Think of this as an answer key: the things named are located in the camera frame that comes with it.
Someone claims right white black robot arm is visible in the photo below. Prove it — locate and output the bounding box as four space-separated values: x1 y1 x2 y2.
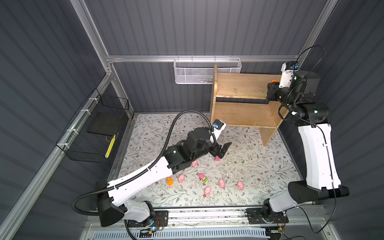
262 70 350 223

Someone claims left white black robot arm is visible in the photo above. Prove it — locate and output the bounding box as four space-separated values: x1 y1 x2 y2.
97 121 231 227

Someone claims wooden two-tier shelf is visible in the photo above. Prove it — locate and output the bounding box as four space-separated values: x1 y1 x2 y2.
210 68 283 146

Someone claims pink toy pig upper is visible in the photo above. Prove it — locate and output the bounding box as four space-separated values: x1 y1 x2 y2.
191 160 198 168

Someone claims pink toy pig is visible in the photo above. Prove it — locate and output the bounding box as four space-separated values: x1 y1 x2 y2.
178 174 185 183
237 181 244 191
203 187 212 197
191 160 198 168
219 179 226 189

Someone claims pink toy pig middle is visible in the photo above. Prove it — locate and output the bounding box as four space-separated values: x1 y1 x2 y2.
219 179 226 189

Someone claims floral patterned table mat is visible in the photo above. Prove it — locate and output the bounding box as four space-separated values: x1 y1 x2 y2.
117 114 301 207

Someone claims pink toy pig bottom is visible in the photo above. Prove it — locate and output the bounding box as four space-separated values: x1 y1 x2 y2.
203 187 212 197

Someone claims pink toy pig right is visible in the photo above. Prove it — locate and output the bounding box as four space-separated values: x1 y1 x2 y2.
237 181 244 191

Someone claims pink toy pig left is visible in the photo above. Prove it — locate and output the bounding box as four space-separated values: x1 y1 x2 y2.
178 174 185 183

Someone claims orange toy car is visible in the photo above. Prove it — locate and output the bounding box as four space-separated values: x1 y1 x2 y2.
167 177 174 186

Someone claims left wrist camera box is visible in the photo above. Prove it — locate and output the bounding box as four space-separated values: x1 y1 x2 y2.
212 119 227 140

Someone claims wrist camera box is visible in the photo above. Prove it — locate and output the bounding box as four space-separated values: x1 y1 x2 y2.
212 119 227 140
279 61 299 89

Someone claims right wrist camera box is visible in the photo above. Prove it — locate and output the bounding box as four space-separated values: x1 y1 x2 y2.
279 61 299 89

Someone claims white wire mesh basket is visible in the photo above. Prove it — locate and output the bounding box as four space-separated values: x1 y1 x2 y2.
173 58 242 85

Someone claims white perforated cable tray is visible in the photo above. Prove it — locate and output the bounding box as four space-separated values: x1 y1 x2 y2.
89 227 271 240

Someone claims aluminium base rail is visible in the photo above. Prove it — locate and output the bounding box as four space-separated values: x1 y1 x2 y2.
86 205 331 229

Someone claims black wire mesh basket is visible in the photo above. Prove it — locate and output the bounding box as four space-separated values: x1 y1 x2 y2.
56 90 130 164

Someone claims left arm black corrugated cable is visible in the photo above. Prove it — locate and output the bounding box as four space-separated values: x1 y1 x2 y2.
71 109 214 217

